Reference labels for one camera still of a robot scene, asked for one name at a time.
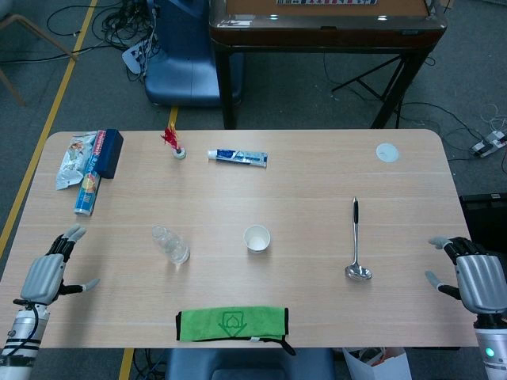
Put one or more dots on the red feather shuttlecock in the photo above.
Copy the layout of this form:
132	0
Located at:
179	152

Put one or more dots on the dark blue box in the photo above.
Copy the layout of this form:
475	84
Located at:
111	152

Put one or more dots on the white power strip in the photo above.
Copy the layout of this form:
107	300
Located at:
132	57
487	144

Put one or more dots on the silver snack bag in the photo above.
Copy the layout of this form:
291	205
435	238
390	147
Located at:
73	160

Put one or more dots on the white paper cup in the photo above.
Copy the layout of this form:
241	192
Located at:
256	238

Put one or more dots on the green microfibre cloth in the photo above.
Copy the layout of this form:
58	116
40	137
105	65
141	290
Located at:
229	324

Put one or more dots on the blue cling film box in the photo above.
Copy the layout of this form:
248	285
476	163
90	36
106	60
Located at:
87	190

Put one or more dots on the blue white toothpaste tube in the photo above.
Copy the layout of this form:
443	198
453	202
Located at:
237	157

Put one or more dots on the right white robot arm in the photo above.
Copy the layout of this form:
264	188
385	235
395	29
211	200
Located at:
493	348

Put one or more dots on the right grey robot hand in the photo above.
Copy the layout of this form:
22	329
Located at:
481	281

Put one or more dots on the blue machine base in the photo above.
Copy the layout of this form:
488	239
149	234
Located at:
182	63

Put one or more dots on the white paper bag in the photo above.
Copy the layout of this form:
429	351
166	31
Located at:
388	366

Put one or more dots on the clear plastic bottle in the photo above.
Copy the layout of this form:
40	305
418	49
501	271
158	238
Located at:
172	245

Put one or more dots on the white chair wooden legs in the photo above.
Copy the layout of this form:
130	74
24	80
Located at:
24	23

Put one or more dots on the black box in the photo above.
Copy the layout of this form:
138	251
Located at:
485	217

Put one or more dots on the brown mahjong table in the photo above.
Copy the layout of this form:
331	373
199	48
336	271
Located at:
325	33

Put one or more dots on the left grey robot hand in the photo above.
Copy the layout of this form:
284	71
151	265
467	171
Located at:
41	277

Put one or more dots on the mahjong tile row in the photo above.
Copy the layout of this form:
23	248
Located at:
325	2

